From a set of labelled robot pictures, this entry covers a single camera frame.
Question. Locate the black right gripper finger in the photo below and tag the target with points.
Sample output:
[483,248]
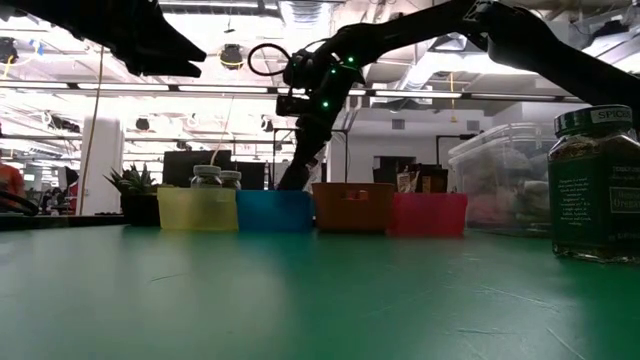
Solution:
[320,150]
[294,175]

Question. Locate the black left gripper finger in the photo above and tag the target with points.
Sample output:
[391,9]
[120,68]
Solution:
[185,47]
[165,70]

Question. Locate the white-lid spice jar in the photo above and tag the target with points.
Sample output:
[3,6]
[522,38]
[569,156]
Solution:
[206,177]
[231,180]

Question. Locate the dark brown spice packet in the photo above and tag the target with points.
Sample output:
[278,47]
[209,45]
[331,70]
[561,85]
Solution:
[430,182]

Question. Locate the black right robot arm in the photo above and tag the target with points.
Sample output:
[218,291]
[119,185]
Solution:
[425,25]

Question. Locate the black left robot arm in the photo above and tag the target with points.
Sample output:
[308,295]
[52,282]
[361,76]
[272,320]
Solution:
[60,20]

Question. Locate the teal blue plastic bin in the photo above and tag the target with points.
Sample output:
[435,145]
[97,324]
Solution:
[274,211]

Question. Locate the black background monitor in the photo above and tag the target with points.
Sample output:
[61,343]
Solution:
[252,175]
[175,165]

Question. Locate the ceiling light strip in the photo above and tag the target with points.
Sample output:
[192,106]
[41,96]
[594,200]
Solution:
[222,89]
[417,94]
[122,87]

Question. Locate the black ceiling dome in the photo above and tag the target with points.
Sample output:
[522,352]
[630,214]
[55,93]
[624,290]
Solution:
[231,57]

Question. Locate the orange plastic bin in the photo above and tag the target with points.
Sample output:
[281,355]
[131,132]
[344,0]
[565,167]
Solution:
[352,207]

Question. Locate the yellow-green plastic bin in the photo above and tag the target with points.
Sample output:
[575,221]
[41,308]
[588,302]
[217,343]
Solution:
[197,207]

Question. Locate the white building column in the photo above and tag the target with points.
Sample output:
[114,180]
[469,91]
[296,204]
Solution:
[102,165]

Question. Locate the pink plastic bin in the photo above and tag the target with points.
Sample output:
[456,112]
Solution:
[429,215]

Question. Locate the potted succulent plant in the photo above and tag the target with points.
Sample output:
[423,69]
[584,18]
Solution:
[135,195]

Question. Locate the clear plastic storage box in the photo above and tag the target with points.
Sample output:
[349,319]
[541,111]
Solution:
[500,175]

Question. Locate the person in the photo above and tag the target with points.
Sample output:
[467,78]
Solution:
[10,182]

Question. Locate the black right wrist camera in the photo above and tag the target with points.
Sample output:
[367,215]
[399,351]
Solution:
[290,106]

